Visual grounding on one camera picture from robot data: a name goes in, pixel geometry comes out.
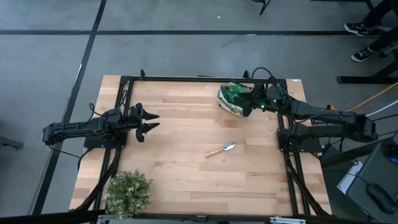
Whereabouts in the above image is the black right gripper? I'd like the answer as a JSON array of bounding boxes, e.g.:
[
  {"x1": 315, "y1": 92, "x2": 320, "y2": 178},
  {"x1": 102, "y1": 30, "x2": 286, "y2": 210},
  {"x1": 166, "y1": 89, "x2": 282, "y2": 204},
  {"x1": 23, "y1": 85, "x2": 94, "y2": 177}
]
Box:
[{"x1": 238, "y1": 82, "x2": 290, "y2": 118}]

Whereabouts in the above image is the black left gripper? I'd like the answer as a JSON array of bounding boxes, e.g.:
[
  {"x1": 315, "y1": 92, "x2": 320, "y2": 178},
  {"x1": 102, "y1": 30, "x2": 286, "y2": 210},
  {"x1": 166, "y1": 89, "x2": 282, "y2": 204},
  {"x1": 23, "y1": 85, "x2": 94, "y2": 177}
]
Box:
[{"x1": 129, "y1": 102, "x2": 161, "y2": 143}]

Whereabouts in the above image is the green plastic spray bottle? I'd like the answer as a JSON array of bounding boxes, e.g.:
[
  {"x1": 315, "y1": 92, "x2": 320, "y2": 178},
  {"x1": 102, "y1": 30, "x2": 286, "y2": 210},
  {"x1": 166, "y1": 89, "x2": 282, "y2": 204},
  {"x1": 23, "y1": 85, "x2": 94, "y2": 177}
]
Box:
[{"x1": 222, "y1": 84, "x2": 251, "y2": 100}]

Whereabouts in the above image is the beige green gardening bag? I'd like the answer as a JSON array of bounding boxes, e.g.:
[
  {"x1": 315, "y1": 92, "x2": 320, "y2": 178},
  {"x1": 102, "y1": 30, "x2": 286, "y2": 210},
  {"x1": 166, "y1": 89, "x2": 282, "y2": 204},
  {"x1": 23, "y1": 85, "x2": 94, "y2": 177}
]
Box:
[{"x1": 216, "y1": 82, "x2": 254, "y2": 118}]

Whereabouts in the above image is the wooden handled garden trowel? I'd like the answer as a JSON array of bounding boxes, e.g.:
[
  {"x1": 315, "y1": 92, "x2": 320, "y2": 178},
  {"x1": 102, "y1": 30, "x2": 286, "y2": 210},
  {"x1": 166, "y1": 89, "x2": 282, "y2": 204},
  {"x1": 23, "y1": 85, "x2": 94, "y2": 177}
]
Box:
[{"x1": 204, "y1": 142, "x2": 237, "y2": 159}]

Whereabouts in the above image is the potted green plant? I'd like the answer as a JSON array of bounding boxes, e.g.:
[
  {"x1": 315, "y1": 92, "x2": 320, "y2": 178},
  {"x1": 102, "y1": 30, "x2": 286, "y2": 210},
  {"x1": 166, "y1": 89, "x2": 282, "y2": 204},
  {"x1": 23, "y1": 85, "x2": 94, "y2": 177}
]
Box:
[{"x1": 105, "y1": 169, "x2": 153, "y2": 219}]

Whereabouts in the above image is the black chair base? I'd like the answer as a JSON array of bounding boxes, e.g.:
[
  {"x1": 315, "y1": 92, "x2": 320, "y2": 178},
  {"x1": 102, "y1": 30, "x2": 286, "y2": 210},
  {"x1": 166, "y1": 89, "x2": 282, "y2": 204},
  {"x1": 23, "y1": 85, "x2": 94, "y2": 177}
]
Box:
[{"x1": 251, "y1": 0, "x2": 271, "y2": 16}]

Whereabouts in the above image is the person's black shoe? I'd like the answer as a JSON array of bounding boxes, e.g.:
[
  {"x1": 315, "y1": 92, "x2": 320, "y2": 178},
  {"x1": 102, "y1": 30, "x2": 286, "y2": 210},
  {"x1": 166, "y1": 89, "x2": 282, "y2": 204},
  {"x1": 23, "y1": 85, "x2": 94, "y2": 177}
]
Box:
[
  {"x1": 344, "y1": 22, "x2": 374, "y2": 37},
  {"x1": 350, "y1": 47, "x2": 376, "y2": 63}
]

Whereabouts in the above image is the white paper sheet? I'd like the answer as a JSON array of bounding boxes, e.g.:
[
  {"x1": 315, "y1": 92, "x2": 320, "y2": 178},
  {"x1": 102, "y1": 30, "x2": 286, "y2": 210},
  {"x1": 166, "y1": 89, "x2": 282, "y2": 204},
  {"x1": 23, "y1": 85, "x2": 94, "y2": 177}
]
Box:
[{"x1": 337, "y1": 161, "x2": 363, "y2": 195}]

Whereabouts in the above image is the black horizontal bar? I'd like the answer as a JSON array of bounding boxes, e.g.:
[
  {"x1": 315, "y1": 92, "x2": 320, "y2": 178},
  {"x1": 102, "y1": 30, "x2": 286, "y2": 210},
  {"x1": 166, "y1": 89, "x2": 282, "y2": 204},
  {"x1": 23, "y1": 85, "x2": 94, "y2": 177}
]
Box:
[{"x1": 0, "y1": 210, "x2": 103, "y2": 224}]

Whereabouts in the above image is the grey stand foot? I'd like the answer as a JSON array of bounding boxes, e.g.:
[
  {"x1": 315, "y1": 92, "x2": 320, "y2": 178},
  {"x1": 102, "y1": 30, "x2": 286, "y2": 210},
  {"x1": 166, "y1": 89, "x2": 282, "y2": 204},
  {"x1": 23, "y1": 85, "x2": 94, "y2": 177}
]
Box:
[{"x1": 0, "y1": 136, "x2": 24, "y2": 149}]

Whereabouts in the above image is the dark grey desk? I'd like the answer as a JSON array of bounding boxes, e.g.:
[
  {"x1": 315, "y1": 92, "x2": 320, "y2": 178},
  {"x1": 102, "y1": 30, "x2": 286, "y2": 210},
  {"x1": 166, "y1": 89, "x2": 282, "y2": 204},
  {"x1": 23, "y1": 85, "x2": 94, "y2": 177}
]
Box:
[{"x1": 345, "y1": 141, "x2": 398, "y2": 223}]

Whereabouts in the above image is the person's leg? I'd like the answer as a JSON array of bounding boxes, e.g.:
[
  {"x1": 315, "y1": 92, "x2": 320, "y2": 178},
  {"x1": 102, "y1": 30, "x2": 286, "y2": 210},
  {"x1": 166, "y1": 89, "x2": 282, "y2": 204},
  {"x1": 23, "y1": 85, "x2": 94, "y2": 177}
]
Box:
[
  {"x1": 362, "y1": 0, "x2": 396, "y2": 29},
  {"x1": 368, "y1": 26, "x2": 398, "y2": 52}
]

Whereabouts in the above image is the black computer mouse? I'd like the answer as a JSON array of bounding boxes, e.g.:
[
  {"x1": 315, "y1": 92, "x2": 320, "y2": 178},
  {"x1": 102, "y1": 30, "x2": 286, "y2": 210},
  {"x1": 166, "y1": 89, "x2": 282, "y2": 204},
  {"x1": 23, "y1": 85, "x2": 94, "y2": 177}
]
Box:
[{"x1": 366, "y1": 183, "x2": 396, "y2": 215}]

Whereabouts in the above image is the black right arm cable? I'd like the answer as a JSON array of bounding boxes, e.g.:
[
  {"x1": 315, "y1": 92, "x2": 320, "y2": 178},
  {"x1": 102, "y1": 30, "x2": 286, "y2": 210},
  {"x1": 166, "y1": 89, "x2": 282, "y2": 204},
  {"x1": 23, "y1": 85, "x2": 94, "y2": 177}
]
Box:
[{"x1": 251, "y1": 66, "x2": 277, "y2": 86}]

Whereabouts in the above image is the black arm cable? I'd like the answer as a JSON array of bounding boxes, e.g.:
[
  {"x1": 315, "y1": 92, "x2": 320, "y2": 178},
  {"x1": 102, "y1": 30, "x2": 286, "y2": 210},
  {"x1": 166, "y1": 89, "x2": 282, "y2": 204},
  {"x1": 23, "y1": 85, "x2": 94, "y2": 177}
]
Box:
[
  {"x1": 251, "y1": 66, "x2": 277, "y2": 86},
  {"x1": 89, "y1": 102, "x2": 104, "y2": 118}
]

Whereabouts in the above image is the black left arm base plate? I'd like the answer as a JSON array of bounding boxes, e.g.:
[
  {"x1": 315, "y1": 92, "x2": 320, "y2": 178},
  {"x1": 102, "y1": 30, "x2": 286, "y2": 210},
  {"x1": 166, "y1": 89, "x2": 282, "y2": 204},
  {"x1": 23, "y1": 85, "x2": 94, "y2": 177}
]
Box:
[{"x1": 83, "y1": 133, "x2": 127, "y2": 149}]

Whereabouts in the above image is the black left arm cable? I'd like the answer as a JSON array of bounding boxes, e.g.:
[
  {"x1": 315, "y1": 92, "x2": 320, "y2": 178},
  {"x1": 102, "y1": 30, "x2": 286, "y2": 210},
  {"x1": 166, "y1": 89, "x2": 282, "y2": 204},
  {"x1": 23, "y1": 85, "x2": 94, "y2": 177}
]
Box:
[{"x1": 89, "y1": 102, "x2": 104, "y2": 118}]

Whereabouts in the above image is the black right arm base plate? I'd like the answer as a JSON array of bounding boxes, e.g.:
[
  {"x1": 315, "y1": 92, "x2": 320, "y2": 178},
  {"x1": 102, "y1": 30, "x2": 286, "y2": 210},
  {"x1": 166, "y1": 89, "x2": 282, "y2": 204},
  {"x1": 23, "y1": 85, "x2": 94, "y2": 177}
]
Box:
[{"x1": 277, "y1": 128, "x2": 322, "y2": 153}]

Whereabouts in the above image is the black desk leg frame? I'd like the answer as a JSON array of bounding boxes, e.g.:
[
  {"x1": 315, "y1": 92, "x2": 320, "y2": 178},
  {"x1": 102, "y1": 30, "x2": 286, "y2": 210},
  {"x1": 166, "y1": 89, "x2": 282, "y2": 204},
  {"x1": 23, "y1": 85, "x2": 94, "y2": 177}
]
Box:
[{"x1": 337, "y1": 0, "x2": 398, "y2": 85}]

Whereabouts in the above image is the yellow cable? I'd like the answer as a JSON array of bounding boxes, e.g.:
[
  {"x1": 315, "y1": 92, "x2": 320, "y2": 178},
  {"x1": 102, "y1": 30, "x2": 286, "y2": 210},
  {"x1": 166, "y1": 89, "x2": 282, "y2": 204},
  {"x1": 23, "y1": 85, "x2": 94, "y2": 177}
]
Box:
[{"x1": 326, "y1": 81, "x2": 398, "y2": 113}]

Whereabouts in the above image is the silver metal bracket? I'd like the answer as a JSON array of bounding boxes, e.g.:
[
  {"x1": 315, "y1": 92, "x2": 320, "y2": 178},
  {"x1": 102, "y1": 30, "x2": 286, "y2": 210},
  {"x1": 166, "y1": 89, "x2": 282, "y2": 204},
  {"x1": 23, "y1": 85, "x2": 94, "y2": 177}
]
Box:
[{"x1": 270, "y1": 217, "x2": 307, "y2": 224}]

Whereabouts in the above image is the white cable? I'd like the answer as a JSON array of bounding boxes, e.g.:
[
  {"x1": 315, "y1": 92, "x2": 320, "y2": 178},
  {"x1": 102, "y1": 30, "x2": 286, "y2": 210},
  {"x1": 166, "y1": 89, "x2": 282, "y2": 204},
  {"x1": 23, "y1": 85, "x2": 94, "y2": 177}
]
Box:
[{"x1": 365, "y1": 100, "x2": 398, "y2": 118}]

